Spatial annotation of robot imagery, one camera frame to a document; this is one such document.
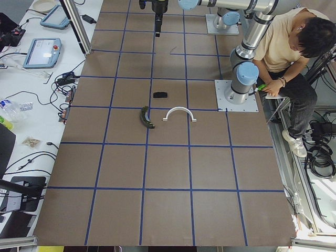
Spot clear plastic water bottle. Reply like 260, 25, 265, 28
1, 98, 29, 122

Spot small bag of parts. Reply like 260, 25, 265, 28
22, 136, 41, 148

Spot seated person beige shirt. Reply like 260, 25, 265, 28
253, 7, 335, 158

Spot green metal brake shoe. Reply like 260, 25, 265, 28
140, 106, 155, 129

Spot black brake pad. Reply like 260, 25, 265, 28
153, 91, 168, 99

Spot black tangled table cables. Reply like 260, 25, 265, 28
49, 71, 81, 111

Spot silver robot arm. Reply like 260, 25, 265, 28
213, 8, 240, 30
178, 1, 278, 104

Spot white curved plastic bracket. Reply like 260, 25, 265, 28
162, 106, 197, 122

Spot near blue teach pendant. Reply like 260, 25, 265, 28
23, 38, 62, 69

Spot white round bowl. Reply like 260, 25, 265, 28
33, 0, 59, 14

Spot blue teach pendant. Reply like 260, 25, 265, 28
23, 38, 62, 69
40, 5, 69, 29

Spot coiled black cables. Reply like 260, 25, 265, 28
304, 120, 336, 180

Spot black monitor stand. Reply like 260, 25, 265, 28
1, 125, 46, 212

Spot black power adapter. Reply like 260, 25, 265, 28
81, 14, 97, 24

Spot aluminium frame post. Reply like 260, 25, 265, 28
60, 0, 92, 55

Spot far blue teach pendant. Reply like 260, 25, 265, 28
40, 5, 69, 29

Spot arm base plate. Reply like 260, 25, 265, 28
215, 80, 259, 112
205, 12, 240, 36

